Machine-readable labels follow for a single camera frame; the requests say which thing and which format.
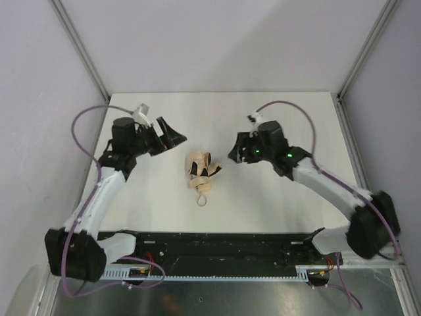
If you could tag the beige folding umbrella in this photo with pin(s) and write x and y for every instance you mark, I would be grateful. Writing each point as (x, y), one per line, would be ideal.
(200, 169)

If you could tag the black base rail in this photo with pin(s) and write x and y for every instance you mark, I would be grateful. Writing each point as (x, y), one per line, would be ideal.
(229, 255)

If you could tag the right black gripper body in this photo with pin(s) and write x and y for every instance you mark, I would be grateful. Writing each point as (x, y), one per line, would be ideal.
(247, 149)

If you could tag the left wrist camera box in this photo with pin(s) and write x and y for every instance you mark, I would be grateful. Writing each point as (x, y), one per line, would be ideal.
(140, 115)

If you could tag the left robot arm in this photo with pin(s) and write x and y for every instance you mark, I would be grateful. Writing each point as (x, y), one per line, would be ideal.
(74, 250)

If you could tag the right aluminium corner post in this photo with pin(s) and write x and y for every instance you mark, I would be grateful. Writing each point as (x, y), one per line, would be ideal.
(369, 44)

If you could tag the aluminium front frame beam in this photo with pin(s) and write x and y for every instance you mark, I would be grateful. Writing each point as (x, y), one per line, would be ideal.
(384, 261)

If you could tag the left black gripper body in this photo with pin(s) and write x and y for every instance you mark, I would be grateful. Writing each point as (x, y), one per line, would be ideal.
(156, 139)

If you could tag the left aluminium corner post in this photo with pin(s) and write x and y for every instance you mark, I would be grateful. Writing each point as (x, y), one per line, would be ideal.
(79, 47)

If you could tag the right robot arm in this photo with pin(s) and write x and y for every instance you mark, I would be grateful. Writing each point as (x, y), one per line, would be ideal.
(372, 218)

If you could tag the aluminium corner post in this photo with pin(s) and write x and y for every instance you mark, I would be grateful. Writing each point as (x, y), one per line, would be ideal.
(369, 44)
(79, 47)

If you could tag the aluminium frame profile right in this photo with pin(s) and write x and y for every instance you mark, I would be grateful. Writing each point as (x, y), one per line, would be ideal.
(351, 143)

